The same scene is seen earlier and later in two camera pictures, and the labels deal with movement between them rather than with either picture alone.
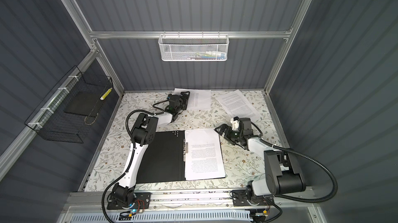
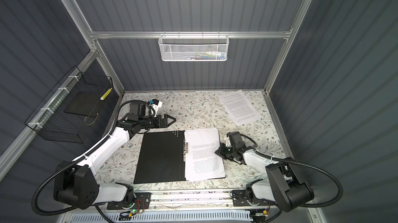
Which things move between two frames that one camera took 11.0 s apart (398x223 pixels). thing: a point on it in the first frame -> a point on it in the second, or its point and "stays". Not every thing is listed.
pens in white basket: (207, 55) stays
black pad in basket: (85, 103) stays
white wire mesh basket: (194, 47) stays
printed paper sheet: (236, 105) stays
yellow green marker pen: (106, 93) stays
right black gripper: (229, 133) -> (221, 151)
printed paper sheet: (198, 99) -> (201, 162)
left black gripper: (184, 96) -> (165, 120)
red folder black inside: (164, 159) stays
